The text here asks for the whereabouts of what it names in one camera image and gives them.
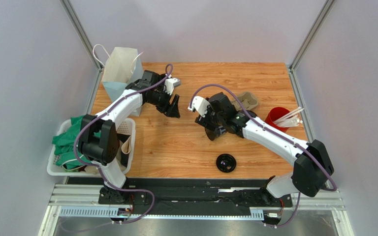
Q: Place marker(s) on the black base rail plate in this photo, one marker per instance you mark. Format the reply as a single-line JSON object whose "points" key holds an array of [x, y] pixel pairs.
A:
{"points": [[192, 196]]}

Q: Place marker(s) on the white plastic basket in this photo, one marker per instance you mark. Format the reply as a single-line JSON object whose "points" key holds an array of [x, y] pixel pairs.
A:
{"points": [[126, 127]]}

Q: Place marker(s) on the beige cloth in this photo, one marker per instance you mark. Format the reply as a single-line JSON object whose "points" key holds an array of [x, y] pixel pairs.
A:
{"points": [[106, 150]]}

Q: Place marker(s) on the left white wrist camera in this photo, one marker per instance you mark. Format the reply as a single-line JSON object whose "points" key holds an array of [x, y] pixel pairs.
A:
{"points": [[170, 84]]}

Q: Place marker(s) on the single dark coffee cup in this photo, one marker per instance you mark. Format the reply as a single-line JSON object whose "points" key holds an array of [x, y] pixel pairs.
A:
{"points": [[216, 133]]}

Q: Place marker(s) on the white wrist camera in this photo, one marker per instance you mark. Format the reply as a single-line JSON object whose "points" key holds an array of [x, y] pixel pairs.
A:
{"points": [[170, 84], [200, 105]]}

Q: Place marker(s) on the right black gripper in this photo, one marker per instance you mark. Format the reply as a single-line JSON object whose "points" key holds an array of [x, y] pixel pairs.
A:
{"points": [[209, 121]]}

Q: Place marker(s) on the bottom pulp cup carrier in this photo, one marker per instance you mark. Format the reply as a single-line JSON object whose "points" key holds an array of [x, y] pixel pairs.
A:
{"points": [[248, 100]]}

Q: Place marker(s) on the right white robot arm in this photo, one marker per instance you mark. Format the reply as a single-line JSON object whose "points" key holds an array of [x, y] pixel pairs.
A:
{"points": [[312, 166]]}

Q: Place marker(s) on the single black cup lid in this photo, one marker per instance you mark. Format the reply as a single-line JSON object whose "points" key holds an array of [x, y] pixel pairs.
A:
{"points": [[226, 163]]}

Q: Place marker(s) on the white paper bag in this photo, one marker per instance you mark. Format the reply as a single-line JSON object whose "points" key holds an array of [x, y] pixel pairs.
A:
{"points": [[122, 67]]}

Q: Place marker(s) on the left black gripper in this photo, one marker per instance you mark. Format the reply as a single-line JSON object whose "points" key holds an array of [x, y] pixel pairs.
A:
{"points": [[169, 110]]}

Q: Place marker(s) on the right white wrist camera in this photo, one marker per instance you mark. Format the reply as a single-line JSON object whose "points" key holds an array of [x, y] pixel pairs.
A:
{"points": [[200, 105]]}

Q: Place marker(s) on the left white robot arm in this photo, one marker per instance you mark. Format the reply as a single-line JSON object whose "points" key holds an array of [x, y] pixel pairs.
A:
{"points": [[148, 89]]}

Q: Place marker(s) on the green cloth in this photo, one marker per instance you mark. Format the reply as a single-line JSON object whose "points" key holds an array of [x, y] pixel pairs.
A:
{"points": [[64, 146]]}

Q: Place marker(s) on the red straw holder cup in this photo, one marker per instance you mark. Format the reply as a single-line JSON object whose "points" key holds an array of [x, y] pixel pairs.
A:
{"points": [[274, 115]]}

